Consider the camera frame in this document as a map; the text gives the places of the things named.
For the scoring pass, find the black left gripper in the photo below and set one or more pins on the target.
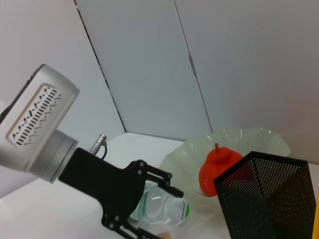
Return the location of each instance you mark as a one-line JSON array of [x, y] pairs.
[[99, 179]]

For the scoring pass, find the clear green-label water bottle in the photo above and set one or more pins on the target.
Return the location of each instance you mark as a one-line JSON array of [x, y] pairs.
[[174, 209]]

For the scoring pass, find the orange fruit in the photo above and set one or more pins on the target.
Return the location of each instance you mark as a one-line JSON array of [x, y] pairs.
[[214, 174]]

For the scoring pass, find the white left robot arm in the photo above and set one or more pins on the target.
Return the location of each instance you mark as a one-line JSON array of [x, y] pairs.
[[57, 154]]

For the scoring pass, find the small tan eraser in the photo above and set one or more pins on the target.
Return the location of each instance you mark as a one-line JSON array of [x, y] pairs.
[[164, 235]]

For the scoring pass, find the black mesh pen holder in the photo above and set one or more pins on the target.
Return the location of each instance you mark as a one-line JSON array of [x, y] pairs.
[[249, 211]]

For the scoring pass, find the translucent wavy glass fruit plate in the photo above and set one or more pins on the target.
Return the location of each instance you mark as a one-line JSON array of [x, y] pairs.
[[249, 142]]

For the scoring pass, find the yellow plastic storage bin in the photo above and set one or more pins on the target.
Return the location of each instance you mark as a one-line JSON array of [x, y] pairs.
[[316, 224]]

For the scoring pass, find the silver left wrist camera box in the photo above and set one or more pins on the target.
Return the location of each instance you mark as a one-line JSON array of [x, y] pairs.
[[37, 112]]

